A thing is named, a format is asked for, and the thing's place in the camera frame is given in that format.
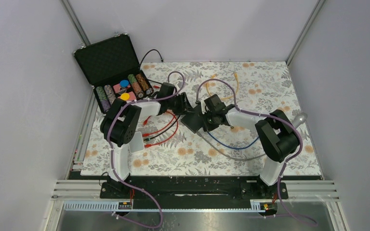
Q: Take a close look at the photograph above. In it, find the short red ethernet cable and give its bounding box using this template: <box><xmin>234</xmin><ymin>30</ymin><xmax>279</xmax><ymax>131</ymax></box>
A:
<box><xmin>143</xmin><ymin>111</ymin><xmax>179</xmax><ymax>149</ymax></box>

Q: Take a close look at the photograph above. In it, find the yellow ethernet cable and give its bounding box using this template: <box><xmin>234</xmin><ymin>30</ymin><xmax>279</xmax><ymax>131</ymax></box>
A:
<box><xmin>206</xmin><ymin>72</ymin><xmax>240</xmax><ymax>102</ymax></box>

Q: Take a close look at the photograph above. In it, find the blue round chip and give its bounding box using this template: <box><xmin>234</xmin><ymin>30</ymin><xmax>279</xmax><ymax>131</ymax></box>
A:
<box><xmin>119</xmin><ymin>79</ymin><xmax>130</xmax><ymax>88</ymax></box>

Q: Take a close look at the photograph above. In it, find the black network switch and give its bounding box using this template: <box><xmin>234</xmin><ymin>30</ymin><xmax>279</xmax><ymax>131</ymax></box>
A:
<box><xmin>181</xmin><ymin>104</ymin><xmax>207</xmax><ymax>134</ymax></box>

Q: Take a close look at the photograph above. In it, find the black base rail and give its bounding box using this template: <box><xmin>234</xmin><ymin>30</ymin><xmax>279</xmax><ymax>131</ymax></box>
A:
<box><xmin>100</xmin><ymin>176</ymin><xmax>289</xmax><ymax>209</ymax></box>

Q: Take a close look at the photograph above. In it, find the blue ethernet cable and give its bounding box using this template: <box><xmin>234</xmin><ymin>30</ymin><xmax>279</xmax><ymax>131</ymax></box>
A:
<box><xmin>206</xmin><ymin>131</ymin><xmax>261</xmax><ymax>151</ymax></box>

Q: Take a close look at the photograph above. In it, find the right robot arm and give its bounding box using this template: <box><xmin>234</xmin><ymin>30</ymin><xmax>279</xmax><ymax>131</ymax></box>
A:
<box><xmin>199</xmin><ymin>94</ymin><xmax>307</xmax><ymax>198</ymax></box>

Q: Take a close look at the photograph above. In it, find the yellow round chip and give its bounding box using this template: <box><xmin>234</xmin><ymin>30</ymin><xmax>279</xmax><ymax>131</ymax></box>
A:
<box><xmin>119</xmin><ymin>93</ymin><xmax>130</xmax><ymax>101</ymax></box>

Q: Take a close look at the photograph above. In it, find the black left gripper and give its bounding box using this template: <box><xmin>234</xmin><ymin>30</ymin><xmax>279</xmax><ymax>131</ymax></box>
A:
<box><xmin>167</xmin><ymin>92</ymin><xmax>195</xmax><ymax>116</ymax></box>

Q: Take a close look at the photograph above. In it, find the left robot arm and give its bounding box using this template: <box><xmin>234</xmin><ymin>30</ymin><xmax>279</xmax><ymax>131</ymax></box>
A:
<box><xmin>100</xmin><ymin>82</ymin><xmax>194</xmax><ymax>198</ymax></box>

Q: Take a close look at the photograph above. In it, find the silver microphone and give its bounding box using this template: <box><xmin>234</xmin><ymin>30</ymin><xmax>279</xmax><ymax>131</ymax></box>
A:
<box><xmin>292</xmin><ymin>112</ymin><xmax>308</xmax><ymax>128</ymax></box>

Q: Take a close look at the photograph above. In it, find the grey cable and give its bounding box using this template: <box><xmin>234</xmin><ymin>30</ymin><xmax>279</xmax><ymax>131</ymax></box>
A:
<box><xmin>197</xmin><ymin>131</ymin><xmax>267</xmax><ymax>161</ymax></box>

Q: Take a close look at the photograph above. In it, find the black poker chip case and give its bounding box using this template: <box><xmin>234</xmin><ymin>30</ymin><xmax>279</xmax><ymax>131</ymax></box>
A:
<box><xmin>73</xmin><ymin>33</ymin><xmax>154</xmax><ymax>114</ymax></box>

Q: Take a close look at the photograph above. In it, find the long red ethernet cable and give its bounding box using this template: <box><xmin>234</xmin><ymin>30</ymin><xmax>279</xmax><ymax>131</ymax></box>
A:
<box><xmin>142</xmin><ymin>84</ymin><xmax>178</xmax><ymax>137</ymax></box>

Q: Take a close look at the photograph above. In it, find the white router box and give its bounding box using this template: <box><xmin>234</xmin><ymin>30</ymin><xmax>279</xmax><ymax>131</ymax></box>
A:
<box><xmin>129</xmin><ymin>131</ymin><xmax>145</xmax><ymax>154</ymax></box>

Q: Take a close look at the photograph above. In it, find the clear dealer button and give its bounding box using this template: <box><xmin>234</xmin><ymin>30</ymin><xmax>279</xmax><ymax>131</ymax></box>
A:
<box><xmin>116</xmin><ymin>87</ymin><xmax>127</xmax><ymax>95</ymax></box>

